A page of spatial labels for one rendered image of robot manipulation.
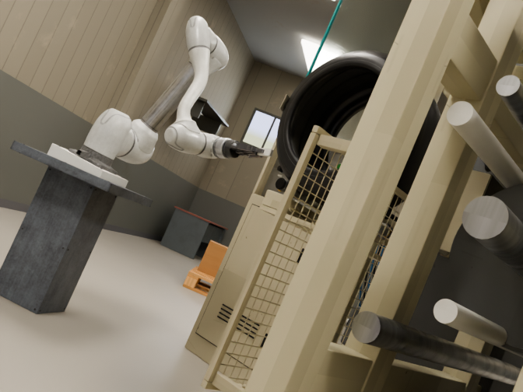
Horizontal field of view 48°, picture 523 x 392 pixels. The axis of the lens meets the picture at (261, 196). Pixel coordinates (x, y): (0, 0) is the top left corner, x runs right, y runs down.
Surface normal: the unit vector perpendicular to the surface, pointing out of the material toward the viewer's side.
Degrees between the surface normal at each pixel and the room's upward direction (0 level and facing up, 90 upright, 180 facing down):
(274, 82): 90
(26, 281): 90
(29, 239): 90
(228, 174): 90
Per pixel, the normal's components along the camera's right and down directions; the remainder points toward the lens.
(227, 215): -0.16, -0.15
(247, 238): -0.59, -0.32
